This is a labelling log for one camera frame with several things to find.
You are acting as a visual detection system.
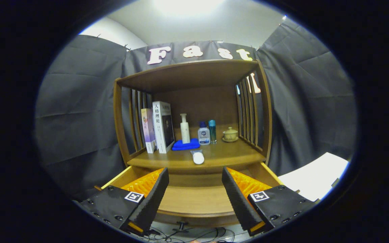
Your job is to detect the white green cosmetic tube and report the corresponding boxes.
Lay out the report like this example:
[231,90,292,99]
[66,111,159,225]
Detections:
[190,150,205,165]

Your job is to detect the thick white book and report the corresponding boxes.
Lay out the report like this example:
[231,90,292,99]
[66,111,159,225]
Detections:
[152,101,175,154]

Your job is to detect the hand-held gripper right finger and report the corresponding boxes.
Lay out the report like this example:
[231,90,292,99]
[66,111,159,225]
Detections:
[221,167,318,237]

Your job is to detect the purple thin book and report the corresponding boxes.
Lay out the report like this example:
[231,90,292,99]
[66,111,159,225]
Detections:
[141,108,157,154]

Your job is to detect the ceiling light panel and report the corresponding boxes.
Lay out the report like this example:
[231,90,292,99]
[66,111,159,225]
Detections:
[154,0,227,16]

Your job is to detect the white table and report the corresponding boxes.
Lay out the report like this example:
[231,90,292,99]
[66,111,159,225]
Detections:
[278,152,349,202]

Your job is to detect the beige lidded teacup with saucer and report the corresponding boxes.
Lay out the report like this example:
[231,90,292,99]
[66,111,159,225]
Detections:
[222,127,239,143]

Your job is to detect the teal clear bottle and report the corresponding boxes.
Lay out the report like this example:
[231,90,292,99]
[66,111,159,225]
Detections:
[208,119,217,144]

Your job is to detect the wooden drawer with black knob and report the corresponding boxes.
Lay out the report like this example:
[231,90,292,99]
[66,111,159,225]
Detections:
[95,162,283,233]

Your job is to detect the wooden cabinet with slatted hutch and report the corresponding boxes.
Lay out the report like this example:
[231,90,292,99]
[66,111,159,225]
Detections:
[113,59,273,174]

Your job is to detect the white pump bottle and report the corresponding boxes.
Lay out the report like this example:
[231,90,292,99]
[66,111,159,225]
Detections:
[180,113,191,144]

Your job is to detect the white bottle with blue cap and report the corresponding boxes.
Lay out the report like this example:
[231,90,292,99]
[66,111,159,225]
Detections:
[198,121,211,146]

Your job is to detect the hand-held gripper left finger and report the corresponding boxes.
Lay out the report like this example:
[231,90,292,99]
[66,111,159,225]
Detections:
[75,167,170,237]

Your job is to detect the wooden cabinet countertop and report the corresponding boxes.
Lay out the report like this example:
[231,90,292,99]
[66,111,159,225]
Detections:
[127,133,266,171]

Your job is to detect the blue folded cloth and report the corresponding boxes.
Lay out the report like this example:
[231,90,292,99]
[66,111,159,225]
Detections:
[172,138,201,151]

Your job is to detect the black floor cables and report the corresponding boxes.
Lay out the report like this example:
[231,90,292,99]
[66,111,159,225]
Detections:
[140,227,245,243]

